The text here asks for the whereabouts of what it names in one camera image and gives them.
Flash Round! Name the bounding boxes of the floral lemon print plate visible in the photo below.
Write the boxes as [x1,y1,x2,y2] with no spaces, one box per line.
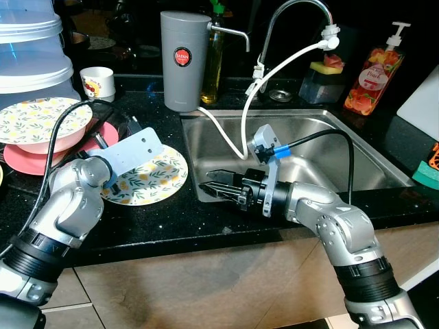
[102,144,189,207]
[0,97,94,145]

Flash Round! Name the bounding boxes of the white printed cup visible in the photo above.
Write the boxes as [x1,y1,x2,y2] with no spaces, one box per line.
[80,66,116,103]

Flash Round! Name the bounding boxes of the grey water filter canister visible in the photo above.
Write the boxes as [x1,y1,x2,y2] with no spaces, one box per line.
[161,10,251,113]

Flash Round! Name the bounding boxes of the pink bowl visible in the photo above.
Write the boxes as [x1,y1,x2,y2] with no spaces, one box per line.
[3,123,97,156]

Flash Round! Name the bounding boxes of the round metal counter cap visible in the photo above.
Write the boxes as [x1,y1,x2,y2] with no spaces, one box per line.
[269,89,295,104]

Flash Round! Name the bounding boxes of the yellow oil bottle green cap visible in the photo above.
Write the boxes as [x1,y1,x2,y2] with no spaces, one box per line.
[201,0,226,106]

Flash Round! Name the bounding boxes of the red plate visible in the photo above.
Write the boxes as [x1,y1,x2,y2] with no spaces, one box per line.
[3,120,121,178]

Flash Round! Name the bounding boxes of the translucent stacked plastic container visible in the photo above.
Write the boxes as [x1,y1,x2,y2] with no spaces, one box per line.
[0,0,82,110]

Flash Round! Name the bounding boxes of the dark sponge holder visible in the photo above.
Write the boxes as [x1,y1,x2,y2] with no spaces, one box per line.
[300,69,344,106]

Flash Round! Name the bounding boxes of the stainless steel sink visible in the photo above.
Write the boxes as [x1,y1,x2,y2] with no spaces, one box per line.
[180,108,416,204]

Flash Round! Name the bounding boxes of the white cutting board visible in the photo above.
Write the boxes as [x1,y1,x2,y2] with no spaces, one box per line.
[396,65,439,142]

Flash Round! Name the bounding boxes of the yellow sponge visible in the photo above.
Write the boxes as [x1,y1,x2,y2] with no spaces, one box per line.
[309,60,344,77]

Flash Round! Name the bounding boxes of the chrome gooseneck faucet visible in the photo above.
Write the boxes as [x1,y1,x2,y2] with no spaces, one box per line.
[258,0,335,94]

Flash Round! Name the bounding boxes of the green sponge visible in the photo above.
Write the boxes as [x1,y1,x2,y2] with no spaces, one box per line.
[412,162,439,191]

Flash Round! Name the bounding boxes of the pink scrubber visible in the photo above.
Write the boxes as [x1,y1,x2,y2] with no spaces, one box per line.
[322,53,344,69]

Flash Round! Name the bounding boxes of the peach soap pump bottle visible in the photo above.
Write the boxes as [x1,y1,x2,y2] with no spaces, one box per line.
[343,22,412,117]

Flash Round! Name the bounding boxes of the small beige drawer front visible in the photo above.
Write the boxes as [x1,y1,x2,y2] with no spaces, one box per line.
[41,267,94,309]

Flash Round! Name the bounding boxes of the narrow beige cabinet door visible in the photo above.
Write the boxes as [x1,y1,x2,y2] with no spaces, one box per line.
[41,305,128,329]

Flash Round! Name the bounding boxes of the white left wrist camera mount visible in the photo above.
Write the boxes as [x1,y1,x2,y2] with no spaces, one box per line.
[106,130,165,176]

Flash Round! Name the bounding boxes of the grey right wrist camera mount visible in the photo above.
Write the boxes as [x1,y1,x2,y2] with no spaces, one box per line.
[250,125,292,217]

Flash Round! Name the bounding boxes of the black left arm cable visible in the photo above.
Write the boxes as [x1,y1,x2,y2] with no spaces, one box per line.
[0,99,134,258]

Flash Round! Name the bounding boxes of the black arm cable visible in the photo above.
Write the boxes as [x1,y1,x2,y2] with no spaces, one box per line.
[274,129,355,205]
[0,99,134,258]

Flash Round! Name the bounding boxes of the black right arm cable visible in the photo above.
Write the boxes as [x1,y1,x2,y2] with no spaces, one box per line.
[274,129,355,205]

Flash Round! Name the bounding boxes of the white water hose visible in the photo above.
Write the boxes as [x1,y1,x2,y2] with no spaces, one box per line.
[198,25,342,160]

